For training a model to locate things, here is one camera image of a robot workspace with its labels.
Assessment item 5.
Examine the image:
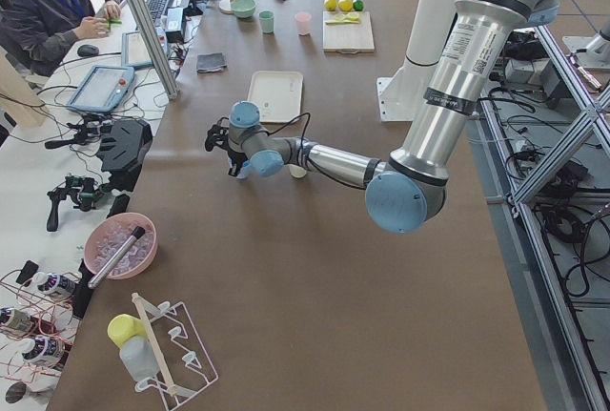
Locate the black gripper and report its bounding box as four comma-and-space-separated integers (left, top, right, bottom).
204, 116, 243, 177

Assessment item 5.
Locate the blue cup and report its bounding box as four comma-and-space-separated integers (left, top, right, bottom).
236, 160, 251, 179

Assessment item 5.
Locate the cream cup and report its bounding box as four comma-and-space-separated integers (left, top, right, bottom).
288, 165, 307, 178

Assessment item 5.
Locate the green cup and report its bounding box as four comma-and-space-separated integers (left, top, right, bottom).
258, 10, 275, 34

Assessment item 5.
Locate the pink cup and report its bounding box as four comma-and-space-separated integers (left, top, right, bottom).
295, 11, 312, 36

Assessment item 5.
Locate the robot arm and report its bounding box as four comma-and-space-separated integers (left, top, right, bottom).
204, 0, 559, 233

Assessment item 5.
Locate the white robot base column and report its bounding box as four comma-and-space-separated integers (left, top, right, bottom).
377, 0, 456, 122

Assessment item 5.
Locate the cream rabbit tray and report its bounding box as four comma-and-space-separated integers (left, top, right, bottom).
247, 71, 303, 124

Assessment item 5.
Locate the grey folded cloth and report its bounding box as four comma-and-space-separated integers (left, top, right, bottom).
196, 52, 227, 73

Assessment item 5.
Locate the steel scoop in bowl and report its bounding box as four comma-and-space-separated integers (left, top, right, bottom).
87, 226, 146, 290

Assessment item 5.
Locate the blue teach pendant far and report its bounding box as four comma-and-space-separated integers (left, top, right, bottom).
121, 28, 170, 70

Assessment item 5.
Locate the blue teach pendant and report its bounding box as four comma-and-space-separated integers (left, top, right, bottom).
121, 28, 170, 70
66, 65, 134, 113

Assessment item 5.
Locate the blue teach pendant near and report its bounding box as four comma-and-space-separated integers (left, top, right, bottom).
66, 65, 134, 113

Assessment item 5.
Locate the pink bowl with ice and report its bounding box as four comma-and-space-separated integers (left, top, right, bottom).
83, 212, 159, 281

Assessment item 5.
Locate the green bowl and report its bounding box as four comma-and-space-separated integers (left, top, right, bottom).
231, 0, 256, 19

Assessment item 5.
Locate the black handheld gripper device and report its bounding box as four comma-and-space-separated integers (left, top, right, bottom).
46, 175, 111, 232

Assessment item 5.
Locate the yellow plastic knife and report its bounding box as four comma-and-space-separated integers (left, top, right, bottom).
324, 15, 360, 25

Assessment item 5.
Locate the wooden cutting board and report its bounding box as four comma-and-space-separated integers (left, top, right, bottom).
323, 11, 375, 53

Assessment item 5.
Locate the black keyboard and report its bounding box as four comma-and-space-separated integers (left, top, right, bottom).
146, 0, 172, 25

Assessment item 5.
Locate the yellow lemon outer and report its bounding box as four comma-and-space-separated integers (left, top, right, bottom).
324, 0, 337, 11

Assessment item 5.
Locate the black computer mouse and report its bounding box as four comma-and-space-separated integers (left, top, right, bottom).
77, 44, 100, 58

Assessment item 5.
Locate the yellow lemon near board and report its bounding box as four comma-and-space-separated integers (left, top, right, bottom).
337, 0, 354, 12

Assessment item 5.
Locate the green lime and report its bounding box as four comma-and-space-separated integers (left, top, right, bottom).
353, 0, 365, 11

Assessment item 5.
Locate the yellow cup on rack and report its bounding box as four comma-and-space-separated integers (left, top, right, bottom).
107, 314, 147, 347

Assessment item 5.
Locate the clear cup on rack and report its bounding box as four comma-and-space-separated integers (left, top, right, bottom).
119, 335, 160, 382

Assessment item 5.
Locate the seated person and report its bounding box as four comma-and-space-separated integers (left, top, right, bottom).
1, 0, 123, 76

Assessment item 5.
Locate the aluminium frame post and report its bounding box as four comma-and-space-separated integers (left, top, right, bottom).
127, 0, 179, 100

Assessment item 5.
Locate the white wire cup rack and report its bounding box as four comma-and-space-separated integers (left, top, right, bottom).
132, 293, 219, 410

